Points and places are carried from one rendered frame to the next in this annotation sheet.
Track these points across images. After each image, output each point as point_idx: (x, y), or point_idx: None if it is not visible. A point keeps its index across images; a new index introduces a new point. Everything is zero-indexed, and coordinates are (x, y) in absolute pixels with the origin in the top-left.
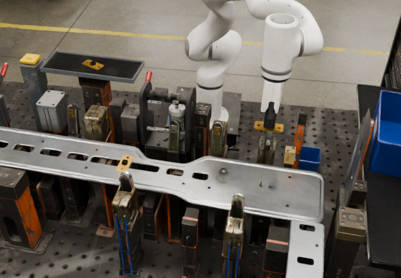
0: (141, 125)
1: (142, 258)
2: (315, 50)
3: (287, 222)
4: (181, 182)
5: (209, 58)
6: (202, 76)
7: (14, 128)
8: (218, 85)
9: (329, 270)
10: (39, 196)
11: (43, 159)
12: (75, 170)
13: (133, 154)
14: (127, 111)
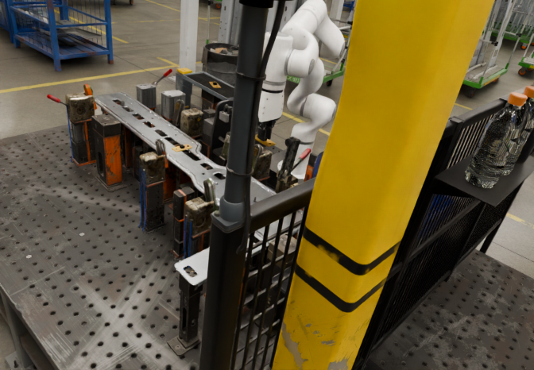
0: (212, 130)
1: (161, 226)
2: (299, 70)
3: None
4: (203, 172)
5: (301, 113)
6: (294, 128)
7: (145, 106)
8: (304, 140)
9: (262, 294)
10: (133, 156)
11: (140, 125)
12: (148, 137)
13: (193, 146)
14: (211, 119)
